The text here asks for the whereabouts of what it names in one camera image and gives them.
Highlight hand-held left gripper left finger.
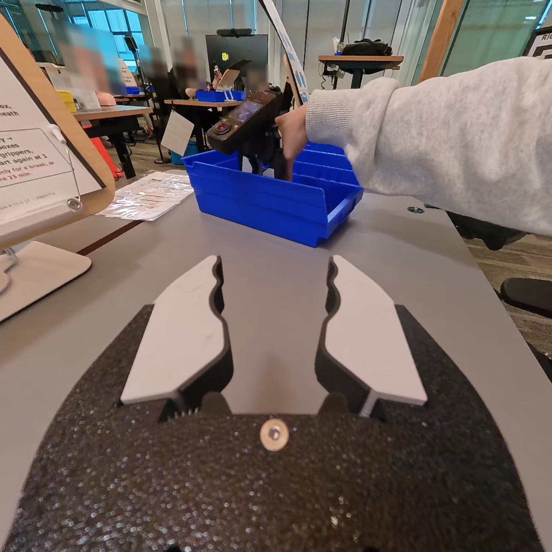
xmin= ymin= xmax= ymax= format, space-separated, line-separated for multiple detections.
xmin=120 ymin=254 xmax=234 ymax=405

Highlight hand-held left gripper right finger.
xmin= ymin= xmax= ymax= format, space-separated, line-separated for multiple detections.
xmin=315 ymin=254 xmax=428 ymax=418

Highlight plain blue bin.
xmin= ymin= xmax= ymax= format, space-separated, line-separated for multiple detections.
xmin=181 ymin=141 xmax=365 ymax=248

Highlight person's right forearm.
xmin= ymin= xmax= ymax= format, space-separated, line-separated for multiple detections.
xmin=304 ymin=56 xmax=552 ymax=236

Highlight person's right hand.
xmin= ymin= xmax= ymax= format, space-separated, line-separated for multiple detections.
xmin=274 ymin=103 xmax=310 ymax=182

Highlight small wooden document stand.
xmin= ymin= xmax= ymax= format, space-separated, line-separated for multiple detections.
xmin=214 ymin=60 xmax=253 ymax=102

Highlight blue storage crate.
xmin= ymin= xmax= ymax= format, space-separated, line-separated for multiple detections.
xmin=170 ymin=140 xmax=199 ymax=166

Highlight white hanging board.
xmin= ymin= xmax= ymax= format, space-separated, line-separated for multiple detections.
xmin=161 ymin=111 xmax=195 ymax=152

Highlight tall document stand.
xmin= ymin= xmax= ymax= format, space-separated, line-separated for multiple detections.
xmin=259 ymin=0 xmax=309 ymax=107

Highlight black monitor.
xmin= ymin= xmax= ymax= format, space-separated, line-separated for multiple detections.
xmin=206 ymin=34 xmax=269 ymax=93

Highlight laminated paper sheet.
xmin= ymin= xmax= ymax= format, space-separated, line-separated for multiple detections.
xmin=96 ymin=170 xmax=196 ymax=222

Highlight wooden-top standing desk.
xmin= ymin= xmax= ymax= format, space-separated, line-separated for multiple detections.
xmin=318 ymin=55 xmax=405 ymax=90

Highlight black bag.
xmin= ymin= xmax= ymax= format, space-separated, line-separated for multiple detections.
xmin=341 ymin=38 xmax=394 ymax=57

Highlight instruction board on wooden stand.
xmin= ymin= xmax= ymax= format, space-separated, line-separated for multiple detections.
xmin=0 ymin=13 xmax=116 ymax=323

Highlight black office chair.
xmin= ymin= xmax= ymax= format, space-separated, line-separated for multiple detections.
xmin=446 ymin=210 xmax=552 ymax=320

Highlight printed instruction sheet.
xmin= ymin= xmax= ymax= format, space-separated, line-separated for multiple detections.
xmin=0 ymin=56 xmax=103 ymax=226

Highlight black and white sign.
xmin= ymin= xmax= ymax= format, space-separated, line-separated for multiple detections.
xmin=523 ymin=26 xmax=552 ymax=59

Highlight wooden post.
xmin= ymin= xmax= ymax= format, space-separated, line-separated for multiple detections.
xmin=418 ymin=0 xmax=465 ymax=83

